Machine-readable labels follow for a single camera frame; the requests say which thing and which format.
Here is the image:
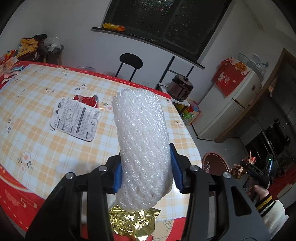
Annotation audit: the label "gold foil wrapper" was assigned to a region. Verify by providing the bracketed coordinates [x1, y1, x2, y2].
[109, 205, 161, 240]

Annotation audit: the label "white printed label lid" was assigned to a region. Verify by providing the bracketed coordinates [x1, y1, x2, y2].
[50, 97, 101, 142]

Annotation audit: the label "brown red paper bag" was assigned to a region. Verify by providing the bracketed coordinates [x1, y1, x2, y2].
[72, 95, 99, 108]

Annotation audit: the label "white bubble wrap roll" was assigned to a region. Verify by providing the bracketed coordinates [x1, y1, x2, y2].
[112, 88, 173, 211]

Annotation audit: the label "striped white sleeve forearm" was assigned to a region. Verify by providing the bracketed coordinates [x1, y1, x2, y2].
[255, 193, 289, 238]

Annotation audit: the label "black kitchen stove oven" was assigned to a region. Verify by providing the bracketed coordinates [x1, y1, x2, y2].
[245, 119, 290, 163]

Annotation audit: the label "brown round trash bin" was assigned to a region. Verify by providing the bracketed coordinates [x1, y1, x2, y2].
[202, 152, 230, 176]

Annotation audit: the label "person's right hand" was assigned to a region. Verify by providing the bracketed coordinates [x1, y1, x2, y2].
[247, 185, 269, 200]

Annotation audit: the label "red patterned table mat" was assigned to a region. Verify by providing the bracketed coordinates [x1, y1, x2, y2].
[1, 61, 132, 231]

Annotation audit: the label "white refrigerator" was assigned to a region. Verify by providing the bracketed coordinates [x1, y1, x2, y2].
[192, 71, 261, 141]

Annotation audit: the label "colourful shopping bag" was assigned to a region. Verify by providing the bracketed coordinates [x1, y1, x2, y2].
[174, 100, 200, 126]

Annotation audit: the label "red cloth on refrigerator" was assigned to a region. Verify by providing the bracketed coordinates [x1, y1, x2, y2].
[212, 57, 251, 97]

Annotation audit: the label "containers on refrigerator top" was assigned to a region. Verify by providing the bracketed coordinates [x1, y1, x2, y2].
[238, 53, 269, 81]

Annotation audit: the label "brown electric pressure cooker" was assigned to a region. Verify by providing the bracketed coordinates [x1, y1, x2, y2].
[168, 75, 193, 101]

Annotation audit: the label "white side shelf rack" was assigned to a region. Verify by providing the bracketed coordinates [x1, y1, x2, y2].
[158, 56, 194, 106]

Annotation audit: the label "dark window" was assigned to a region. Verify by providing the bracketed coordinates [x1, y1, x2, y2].
[103, 0, 231, 63]

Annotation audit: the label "black round-back chair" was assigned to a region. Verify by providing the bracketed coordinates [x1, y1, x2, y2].
[115, 53, 143, 82]

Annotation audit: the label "yellow snack bag pile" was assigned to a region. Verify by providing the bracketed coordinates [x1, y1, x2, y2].
[16, 38, 39, 60]

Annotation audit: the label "yellow snack pack on sill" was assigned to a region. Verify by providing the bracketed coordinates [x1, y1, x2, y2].
[102, 23, 125, 32]

